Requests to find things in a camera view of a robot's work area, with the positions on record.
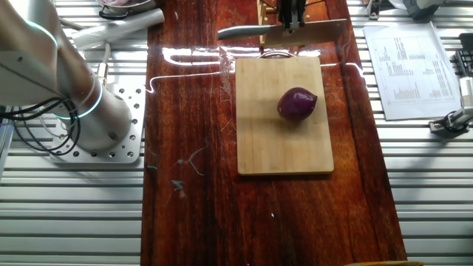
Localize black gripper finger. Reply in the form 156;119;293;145
276;0;307;33

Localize steel cleaver knife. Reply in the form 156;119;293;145
217;18;348;49

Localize wooden knife rack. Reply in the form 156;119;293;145
257;0;282;47

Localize purple onion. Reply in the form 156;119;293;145
276;86;319;122

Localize bamboo cutting board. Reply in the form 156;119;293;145
234;50;336;177

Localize printed paper sheet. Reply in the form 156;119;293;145
363;21;463;122

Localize white plastic roll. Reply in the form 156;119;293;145
69;7;166;52

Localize glossy wood-grain table mat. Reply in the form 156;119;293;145
140;0;407;266

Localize small metal bracket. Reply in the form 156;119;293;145
367;0;382;21

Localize grey metal mount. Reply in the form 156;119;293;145
401;0;446;20

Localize steel bowl with black handles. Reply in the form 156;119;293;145
94;0;156;20

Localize silver bar-shaped camera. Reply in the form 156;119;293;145
457;75;473;109

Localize grey cable with metal connector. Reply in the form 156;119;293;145
96;42;112;88

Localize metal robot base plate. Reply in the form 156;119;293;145
50;83;147;166

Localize black looped robot cables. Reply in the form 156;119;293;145
0;96;81;157

